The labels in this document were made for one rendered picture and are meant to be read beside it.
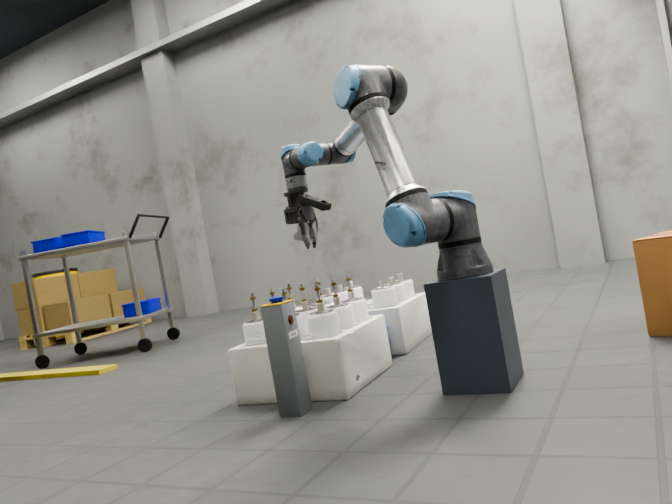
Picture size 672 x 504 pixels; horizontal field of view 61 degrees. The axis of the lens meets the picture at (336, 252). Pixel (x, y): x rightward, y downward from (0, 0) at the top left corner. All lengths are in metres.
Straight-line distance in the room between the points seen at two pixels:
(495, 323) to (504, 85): 3.45
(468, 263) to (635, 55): 3.36
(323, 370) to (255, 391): 0.25
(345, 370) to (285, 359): 0.19
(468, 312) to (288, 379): 0.52
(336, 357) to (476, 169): 3.29
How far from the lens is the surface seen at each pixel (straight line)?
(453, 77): 4.89
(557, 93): 4.52
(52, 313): 5.97
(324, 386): 1.70
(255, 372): 1.80
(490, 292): 1.48
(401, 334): 2.15
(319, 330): 1.69
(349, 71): 1.59
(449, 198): 1.52
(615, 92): 4.66
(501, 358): 1.51
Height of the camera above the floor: 0.43
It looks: level
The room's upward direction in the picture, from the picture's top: 10 degrees counter-clockwise
